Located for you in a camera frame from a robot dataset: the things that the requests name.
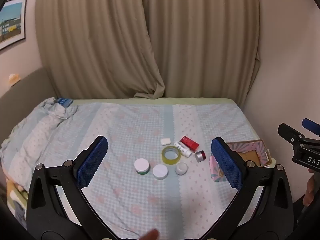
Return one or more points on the blue packet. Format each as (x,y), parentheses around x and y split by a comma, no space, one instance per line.
(64,102)

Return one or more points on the small clear jar white lid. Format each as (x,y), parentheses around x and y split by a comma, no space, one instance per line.
(181,168)

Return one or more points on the person's left hand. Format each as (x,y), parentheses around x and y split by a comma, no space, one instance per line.
(150,235)

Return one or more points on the grey padded headboard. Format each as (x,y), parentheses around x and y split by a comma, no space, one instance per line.
(32,87)

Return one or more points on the blue pink printed blanket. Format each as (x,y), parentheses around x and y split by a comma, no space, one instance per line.
(135,120)

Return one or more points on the person's right hand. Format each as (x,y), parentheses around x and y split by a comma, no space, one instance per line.
(309,190)

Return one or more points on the framed wall picture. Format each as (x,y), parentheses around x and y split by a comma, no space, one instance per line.
(11,22)

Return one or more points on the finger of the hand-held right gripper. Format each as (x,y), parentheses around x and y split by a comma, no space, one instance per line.
(290,133)
(311,125)

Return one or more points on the yellow and blue cloth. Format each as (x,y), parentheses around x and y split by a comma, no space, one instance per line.
(16,202)

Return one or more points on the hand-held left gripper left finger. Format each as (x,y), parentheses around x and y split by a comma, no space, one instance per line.
(93,160)

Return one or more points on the small red silver jar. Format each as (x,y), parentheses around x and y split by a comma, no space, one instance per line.
(199,157)

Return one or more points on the white tube with print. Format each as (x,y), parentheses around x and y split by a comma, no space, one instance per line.
(182,149)

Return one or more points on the white round lid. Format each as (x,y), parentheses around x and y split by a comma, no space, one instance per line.
(160,171)

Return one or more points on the crumpled light blue quilt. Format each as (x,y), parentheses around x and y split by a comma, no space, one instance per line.
(35,135)

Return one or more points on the white jar with green base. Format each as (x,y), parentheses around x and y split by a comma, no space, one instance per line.
(141,165)

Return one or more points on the small red box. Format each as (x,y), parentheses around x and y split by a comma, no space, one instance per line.
(190,143)

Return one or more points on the yellow clear tape roll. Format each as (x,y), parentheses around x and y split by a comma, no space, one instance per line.
(165,159)

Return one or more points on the white eraser block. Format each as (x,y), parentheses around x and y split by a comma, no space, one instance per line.
(165,141)

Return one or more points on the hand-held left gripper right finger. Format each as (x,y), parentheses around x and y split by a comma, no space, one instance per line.
(226,161)

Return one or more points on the pink striped cardboard box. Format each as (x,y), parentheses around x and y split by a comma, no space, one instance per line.
(261,152)

